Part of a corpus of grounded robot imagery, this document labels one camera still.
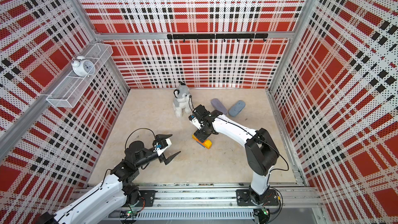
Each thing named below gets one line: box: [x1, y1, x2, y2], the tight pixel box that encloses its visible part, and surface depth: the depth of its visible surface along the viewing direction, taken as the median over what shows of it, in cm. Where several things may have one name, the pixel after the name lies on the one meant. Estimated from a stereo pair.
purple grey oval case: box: [210, 98, 228, 115], surface depth 110 cm
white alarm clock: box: [70, 55, 96, 78], surface depth 73 cm
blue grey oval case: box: [228, 99, 246, 118], surface depth 110 cm
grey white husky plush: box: [172, 80, 192, 118], surface depth 97 cm
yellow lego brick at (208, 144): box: [204, 138, 213, 150], surface depth 88 cm
